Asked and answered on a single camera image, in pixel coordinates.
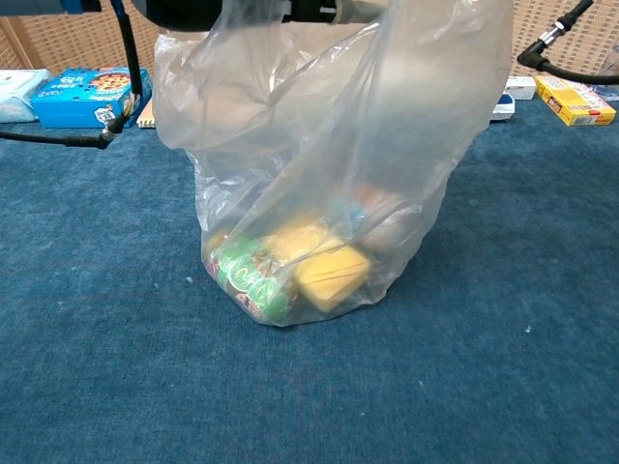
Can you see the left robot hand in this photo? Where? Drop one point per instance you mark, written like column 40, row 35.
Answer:
column 184, row 12

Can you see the clear plastic bag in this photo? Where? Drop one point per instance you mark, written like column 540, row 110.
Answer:
column 338, row 121

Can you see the orange spiral notebook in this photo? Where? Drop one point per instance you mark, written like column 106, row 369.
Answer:
column 145, row 118

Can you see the blue cookie box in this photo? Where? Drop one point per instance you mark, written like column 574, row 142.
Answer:
column 77, row 101

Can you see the light blue wet wipes pack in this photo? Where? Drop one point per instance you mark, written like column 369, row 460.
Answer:
column 19, row 96

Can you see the pale yellow textured pad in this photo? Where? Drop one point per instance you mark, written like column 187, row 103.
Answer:
column 300, row 239

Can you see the small blue packet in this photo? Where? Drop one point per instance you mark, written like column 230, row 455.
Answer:
column 358, row 212

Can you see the green snack packet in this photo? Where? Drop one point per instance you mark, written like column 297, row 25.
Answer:
column 246, row 280

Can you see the yellow sponge block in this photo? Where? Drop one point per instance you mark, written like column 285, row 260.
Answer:
column 333, row 280

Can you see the dark purple pad package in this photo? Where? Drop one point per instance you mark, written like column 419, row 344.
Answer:
column 505, row 108

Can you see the small white box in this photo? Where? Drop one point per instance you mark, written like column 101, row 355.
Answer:
column 520, row 88

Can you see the wicker folding screen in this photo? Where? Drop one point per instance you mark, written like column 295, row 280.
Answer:
column 537, row 24

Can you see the blue carpet table cover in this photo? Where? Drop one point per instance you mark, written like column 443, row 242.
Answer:
column 145, row 386

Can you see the yellow cardboard box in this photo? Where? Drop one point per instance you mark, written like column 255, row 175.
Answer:
column 575, row 101

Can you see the clear water bottle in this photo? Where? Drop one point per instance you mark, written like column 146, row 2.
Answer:
column 610, row 91

